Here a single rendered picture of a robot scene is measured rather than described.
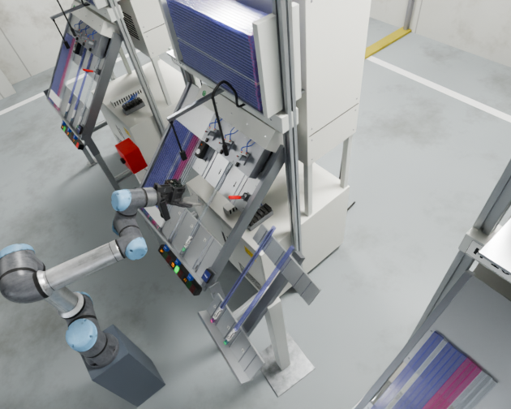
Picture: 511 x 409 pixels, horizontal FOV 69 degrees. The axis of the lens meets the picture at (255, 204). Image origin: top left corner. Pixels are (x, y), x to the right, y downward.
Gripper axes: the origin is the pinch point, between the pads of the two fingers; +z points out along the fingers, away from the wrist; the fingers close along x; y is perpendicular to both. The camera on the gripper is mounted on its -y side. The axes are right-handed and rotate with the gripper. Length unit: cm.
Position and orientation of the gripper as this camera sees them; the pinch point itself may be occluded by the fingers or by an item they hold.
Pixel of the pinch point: (194, 195)
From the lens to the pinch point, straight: 160.5
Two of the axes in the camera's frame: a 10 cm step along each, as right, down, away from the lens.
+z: 7.1, -1.2, 7.0
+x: -6.3, -5.5, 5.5
